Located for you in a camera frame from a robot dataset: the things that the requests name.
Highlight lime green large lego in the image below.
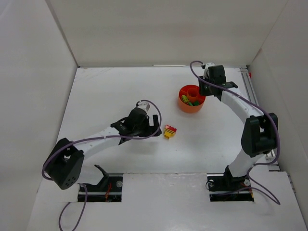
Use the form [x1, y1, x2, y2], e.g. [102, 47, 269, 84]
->
[181, 95, 189, 104]

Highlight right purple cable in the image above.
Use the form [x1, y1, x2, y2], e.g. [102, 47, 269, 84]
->
[190, 60, 282, 205]

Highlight white strip at back wall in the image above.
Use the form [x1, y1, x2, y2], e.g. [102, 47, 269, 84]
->
[153, 64, 217, 67]

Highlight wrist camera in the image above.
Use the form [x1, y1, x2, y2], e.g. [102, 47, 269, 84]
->
[136, 101, 150, 112]
[201, 63, 215, 79]

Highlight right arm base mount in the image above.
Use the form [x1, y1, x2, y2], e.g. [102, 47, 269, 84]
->
[205, 173, 254, 202]

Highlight orange round divided container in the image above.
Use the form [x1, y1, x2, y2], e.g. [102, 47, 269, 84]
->
[178, 85, 206, 114]

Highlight dark green long lego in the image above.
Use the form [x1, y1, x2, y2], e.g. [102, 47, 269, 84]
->
[192, 101, 201, 106]

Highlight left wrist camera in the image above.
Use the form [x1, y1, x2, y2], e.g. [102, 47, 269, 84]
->
[136, 101, 150, 112]

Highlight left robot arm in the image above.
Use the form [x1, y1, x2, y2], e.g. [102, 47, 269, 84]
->
[42, 107, 162, 190]

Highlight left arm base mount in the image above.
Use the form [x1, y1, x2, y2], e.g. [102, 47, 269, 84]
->
[77, 165, 123, 203]

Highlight red yellow striped lego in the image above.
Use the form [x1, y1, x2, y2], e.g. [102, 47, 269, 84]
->
[164, 125, 177, 140]

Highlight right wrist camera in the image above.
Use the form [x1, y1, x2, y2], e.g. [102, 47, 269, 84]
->
[201, 63, 215, 79]

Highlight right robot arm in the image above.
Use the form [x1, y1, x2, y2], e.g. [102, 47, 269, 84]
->
[199, 64, 278, 184]

